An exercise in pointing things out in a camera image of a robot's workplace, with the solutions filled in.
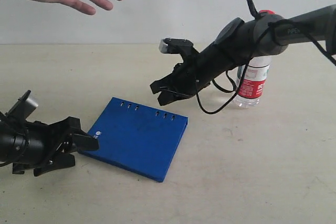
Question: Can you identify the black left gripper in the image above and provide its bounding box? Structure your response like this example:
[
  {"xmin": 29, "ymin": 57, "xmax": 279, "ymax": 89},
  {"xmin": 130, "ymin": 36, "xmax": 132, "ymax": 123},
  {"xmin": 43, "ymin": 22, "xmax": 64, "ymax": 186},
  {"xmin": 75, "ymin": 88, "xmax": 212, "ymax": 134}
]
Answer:
[{"xmin": 12, "ymin": 117, "xmax": 99, "ymax": 177}]

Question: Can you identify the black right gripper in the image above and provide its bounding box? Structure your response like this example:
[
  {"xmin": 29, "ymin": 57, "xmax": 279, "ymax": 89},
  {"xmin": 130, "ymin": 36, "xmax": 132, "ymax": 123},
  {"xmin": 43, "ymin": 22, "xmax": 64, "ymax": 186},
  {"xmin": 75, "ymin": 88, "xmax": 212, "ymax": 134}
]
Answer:
[{"xmin": 150, "ymin": 49, "xmax": 218, "ymax": 105}]

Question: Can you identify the blue ring binder notebook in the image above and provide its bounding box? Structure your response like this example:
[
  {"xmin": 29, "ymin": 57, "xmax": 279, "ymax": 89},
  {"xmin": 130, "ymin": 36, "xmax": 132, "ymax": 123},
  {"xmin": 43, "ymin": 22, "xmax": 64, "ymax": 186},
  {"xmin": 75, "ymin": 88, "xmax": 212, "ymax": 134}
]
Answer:
[{"xmin": 82, "ymin": 97, "xmax": 188, "ymax": 183}]

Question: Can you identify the clear water bottle red cap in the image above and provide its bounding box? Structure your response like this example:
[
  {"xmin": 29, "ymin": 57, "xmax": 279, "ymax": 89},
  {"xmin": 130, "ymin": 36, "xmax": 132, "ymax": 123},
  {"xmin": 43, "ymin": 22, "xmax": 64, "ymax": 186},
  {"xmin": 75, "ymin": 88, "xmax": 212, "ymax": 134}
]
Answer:
[{"xmin": 232, "ymin": 9, "xmax": 276, "ymax": 109}]

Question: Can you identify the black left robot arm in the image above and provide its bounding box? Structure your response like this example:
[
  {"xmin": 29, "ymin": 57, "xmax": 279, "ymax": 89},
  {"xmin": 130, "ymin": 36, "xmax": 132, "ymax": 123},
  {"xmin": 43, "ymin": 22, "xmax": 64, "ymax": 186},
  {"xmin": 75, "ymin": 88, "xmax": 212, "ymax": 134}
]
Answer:
[{"xmin": 1, "ymin": 117, "xmax": 99, "ymax": 177}]

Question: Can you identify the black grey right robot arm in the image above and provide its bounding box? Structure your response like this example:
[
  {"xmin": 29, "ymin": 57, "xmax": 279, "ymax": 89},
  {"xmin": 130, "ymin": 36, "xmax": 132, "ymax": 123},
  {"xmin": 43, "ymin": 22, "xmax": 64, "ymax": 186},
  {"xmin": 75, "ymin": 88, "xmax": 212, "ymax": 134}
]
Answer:
[{"xmin": 150, "ymin": 5, "xmax": 335, "ymax": 105}]

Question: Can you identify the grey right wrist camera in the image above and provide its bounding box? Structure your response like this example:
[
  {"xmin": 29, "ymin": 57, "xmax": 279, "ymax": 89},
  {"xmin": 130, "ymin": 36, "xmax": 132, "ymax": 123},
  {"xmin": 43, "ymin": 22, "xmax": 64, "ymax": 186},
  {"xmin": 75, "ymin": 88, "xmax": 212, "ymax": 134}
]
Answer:
[{"xmin": 159, "ymin": 37, "xmax": 195, "ymax": 56}]

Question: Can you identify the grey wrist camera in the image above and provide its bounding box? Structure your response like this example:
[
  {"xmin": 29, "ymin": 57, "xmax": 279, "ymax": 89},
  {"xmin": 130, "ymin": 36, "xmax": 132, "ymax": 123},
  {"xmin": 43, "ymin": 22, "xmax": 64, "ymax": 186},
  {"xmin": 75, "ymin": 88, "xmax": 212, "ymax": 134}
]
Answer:
[
  {"xmin": 159, "ymin": 37, "xmax": 195, "ymax": 56},
  {"xmin": 5, "ymin": 90, "xmax": 39, "ymax": 121}
]

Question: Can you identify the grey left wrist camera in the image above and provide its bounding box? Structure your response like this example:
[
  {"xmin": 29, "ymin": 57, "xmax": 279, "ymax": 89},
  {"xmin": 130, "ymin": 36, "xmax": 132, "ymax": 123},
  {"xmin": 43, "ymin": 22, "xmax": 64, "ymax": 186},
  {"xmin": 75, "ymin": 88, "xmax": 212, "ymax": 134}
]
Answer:
[{"xmin": 5, "ymin": 90, "xmax": 39, "ymax": 121}]

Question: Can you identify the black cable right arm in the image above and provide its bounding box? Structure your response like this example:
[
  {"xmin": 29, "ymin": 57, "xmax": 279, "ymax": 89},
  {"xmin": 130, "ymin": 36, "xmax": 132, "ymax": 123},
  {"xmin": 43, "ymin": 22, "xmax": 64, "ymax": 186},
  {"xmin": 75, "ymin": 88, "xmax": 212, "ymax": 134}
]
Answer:
[{"xmin": 195, "ymin": 0, "xmax": 336, "ymax": 115}]

